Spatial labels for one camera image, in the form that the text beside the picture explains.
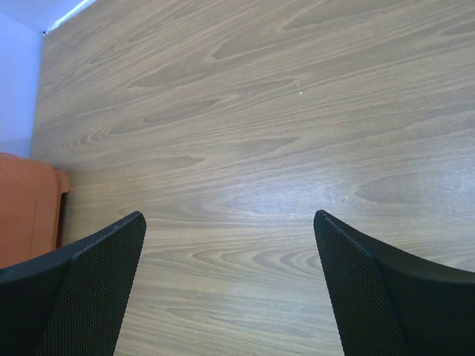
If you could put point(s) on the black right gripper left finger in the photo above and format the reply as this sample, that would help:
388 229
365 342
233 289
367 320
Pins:
72 301

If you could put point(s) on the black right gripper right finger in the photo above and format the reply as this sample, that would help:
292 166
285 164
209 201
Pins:
389 302

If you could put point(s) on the orange plastic laundry basket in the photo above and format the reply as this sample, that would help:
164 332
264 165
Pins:
31 199

